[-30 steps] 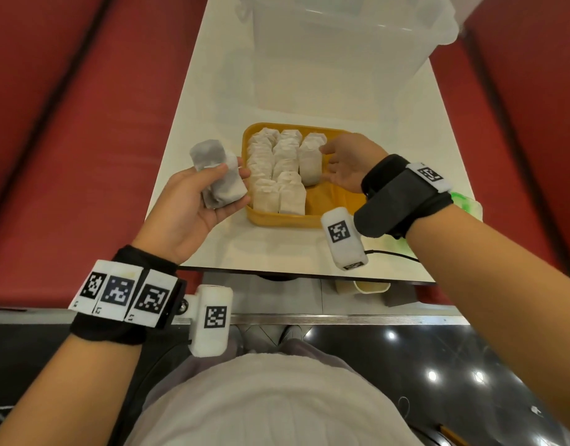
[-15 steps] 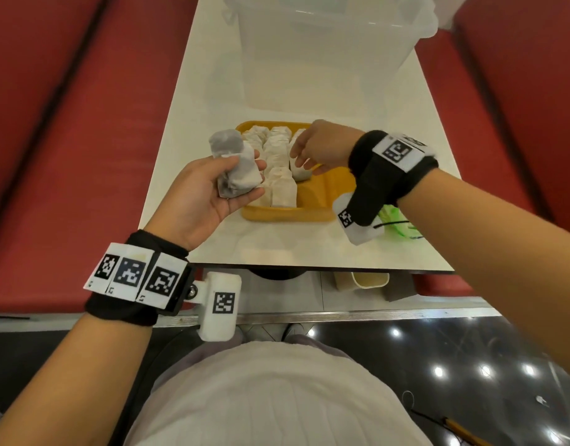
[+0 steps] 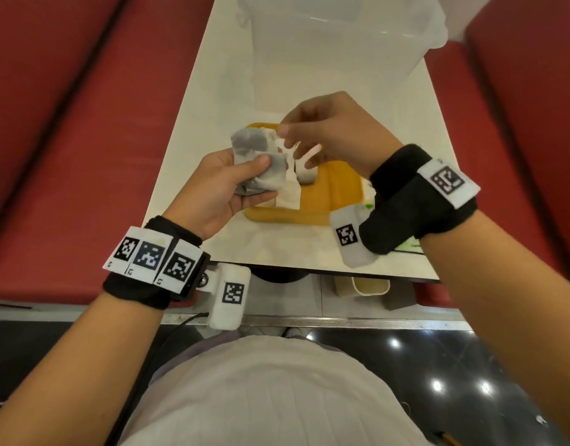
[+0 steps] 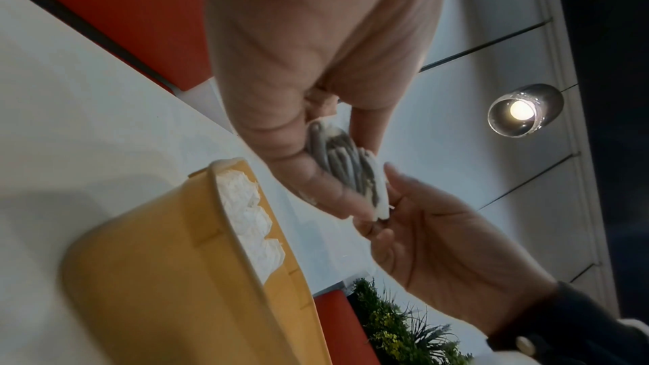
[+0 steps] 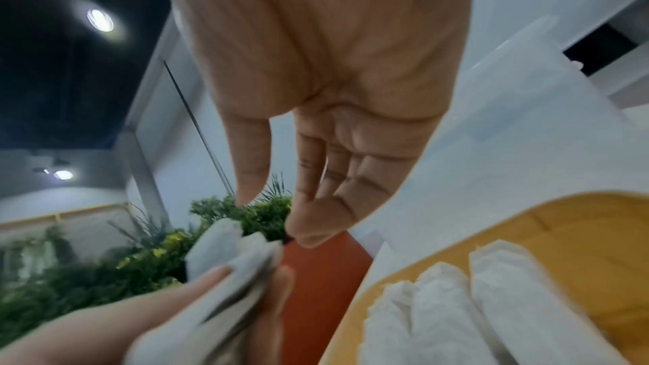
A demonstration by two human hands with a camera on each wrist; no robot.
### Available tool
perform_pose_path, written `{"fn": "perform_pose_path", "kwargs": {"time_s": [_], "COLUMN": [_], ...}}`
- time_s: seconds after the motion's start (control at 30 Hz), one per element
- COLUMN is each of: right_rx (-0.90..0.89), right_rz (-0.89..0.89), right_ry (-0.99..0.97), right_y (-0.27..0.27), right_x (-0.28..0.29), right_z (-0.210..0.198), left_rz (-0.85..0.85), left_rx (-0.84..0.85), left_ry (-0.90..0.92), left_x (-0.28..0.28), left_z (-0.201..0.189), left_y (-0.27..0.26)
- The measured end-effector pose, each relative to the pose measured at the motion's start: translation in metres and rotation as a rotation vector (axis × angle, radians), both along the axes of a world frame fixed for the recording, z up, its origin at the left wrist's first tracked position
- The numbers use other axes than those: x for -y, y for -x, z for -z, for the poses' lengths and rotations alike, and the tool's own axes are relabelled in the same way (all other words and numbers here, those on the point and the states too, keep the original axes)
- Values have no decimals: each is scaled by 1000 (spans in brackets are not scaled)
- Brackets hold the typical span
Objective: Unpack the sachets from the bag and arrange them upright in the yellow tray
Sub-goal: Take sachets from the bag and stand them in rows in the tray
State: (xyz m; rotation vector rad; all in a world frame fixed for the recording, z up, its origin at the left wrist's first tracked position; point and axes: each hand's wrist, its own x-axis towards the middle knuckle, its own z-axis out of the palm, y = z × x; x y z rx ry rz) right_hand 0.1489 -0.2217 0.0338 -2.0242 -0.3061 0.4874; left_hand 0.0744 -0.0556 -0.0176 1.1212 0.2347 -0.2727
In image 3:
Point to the person's right hand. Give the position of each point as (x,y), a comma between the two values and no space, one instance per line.
(345,129)

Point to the person's left hand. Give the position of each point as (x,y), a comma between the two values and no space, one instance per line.
(203,195)

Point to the person's right fingers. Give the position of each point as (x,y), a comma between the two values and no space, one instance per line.
(296,129)

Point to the person's left thumb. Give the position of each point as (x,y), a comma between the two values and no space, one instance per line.
(248,168)

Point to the grey paper wad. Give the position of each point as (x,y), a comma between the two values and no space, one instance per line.
(252,143)

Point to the person's right forearm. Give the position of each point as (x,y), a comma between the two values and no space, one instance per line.
(503,311)

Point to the person's left forearm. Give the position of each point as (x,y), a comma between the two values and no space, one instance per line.
(76,366)

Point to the small white paper cup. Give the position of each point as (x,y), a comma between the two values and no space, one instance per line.
(307,174)

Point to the white paper napkin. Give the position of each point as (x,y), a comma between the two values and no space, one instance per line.
(289,192)

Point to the yellow plastic tray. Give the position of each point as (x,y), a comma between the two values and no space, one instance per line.
(331,190)

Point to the clear plastic storage bin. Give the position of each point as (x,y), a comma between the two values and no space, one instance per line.
(340,46)

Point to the black wristband with marker tag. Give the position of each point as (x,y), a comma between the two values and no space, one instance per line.
(406,199)

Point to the black wristband with marker tags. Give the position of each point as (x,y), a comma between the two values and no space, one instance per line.
(150,269)

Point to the cream plastic cup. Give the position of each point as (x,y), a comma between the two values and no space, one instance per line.
(364,287)

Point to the red upholstered bench seat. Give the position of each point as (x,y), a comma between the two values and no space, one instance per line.
(512,111)
(80,157)

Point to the person's white shirt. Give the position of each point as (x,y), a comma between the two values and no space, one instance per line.
(271,394)

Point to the black table pedestal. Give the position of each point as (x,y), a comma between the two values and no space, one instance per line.
(278,274)

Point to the white wrist camera with marker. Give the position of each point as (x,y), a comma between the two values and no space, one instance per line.
(347,236)
(229,297)

